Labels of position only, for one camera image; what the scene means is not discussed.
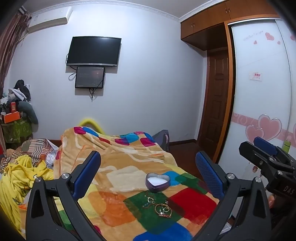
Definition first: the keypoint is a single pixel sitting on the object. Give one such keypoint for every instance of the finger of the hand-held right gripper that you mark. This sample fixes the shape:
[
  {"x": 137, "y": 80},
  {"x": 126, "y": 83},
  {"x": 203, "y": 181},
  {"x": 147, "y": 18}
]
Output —
[
  {"x": 254, "y": 155},
  {"x": 264, "y": 143}
]

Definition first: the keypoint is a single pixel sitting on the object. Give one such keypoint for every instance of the pile of clothes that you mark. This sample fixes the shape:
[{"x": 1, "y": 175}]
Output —
[{"x": 19, "y": 91}]

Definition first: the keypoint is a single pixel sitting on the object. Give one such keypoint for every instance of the yellow hoop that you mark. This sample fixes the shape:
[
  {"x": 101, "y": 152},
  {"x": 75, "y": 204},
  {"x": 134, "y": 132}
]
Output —
[{"x": 91, "y": 121}]

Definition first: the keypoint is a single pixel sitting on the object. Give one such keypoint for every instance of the grey backpack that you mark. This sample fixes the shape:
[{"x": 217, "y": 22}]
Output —
[{"x": 161, "y": 139}]

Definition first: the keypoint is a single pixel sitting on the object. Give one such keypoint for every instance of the white air conditioner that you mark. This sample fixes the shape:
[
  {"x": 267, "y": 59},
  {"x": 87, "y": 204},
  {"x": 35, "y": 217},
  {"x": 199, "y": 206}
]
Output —
[{"x": 49, "y": 19}]

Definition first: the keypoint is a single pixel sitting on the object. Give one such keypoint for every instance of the striped curtain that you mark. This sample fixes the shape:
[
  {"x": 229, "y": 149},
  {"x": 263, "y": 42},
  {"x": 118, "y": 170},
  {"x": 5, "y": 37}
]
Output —
[{"x": 11, "y": 46}]

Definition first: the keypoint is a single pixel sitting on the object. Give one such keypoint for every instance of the small black wall monitor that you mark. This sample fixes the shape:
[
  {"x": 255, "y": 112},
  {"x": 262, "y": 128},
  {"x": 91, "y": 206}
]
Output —
[{"x": 89, "y": 77}]

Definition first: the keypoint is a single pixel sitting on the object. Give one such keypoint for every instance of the brown wooden door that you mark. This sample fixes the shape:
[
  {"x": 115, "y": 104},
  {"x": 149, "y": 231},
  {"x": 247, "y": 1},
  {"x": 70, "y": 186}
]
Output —
[{"x": 215, "y": 104}]

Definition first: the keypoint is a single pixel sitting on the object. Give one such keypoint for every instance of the green bottle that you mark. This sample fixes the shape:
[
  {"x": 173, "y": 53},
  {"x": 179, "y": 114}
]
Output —
[{"x": 287, "y": 144}]

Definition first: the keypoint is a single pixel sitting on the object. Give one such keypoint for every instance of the black wall television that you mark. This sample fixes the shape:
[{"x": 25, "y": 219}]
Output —
[{"x": 93, "y": 51}]

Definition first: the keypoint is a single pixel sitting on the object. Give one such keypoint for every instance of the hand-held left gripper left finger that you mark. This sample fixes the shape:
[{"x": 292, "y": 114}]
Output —
[{"x": 89, "y": 171}]

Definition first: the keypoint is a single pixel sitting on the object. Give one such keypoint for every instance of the yellow printed cloth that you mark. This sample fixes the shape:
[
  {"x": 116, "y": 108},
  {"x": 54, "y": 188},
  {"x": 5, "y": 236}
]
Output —
[{"x": 16, "y": 176}]

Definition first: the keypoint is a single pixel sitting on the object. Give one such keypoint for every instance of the colourful checked blanket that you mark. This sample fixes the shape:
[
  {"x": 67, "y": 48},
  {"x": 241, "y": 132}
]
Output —
[{"x": 129, "y": 160}]

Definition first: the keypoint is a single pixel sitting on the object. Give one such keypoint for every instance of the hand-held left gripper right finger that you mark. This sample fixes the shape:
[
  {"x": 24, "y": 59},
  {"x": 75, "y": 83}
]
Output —
[{"x": 208, "y": 176}]

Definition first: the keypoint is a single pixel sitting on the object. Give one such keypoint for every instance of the paper note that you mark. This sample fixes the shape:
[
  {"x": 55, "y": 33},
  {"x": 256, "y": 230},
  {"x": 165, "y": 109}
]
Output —
[{"x": 255, "y": 76}]

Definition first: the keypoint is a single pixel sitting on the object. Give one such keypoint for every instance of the green printed bag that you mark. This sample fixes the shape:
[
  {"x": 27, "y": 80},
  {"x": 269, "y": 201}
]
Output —
[{"x": 17, "y": 131}]

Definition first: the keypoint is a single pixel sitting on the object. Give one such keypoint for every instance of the purple heart-shaped tin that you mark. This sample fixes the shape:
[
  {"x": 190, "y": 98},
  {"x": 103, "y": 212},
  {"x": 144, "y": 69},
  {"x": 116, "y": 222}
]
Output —
[{"x": 158, "y": 183}]

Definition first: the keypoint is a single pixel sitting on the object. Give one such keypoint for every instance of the orange box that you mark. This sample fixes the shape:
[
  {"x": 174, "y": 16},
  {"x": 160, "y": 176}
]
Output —
[{"x": 10, "y": 117}]

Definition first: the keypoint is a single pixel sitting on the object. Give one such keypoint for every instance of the striped quilt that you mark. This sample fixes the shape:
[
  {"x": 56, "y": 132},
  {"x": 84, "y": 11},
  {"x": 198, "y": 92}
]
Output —
[{"x": 34, "y": 148}]

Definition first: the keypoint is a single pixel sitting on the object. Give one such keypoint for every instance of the wooden upper cabinet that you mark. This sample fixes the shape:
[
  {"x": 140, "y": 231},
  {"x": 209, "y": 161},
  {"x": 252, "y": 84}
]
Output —
[{"x": 208, "y": 23}]

